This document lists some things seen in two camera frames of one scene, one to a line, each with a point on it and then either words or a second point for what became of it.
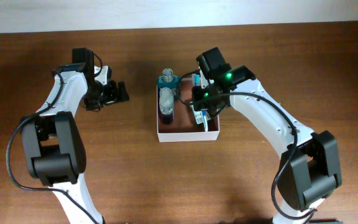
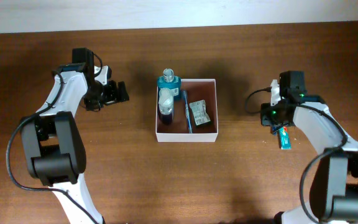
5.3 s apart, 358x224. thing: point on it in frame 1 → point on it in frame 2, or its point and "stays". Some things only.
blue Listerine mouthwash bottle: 168,80 stays
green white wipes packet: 198,114 stays
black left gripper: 123,95 stays
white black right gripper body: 205,96 → 271,115
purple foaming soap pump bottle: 166,104 stays
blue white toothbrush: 197,81 → 187,112
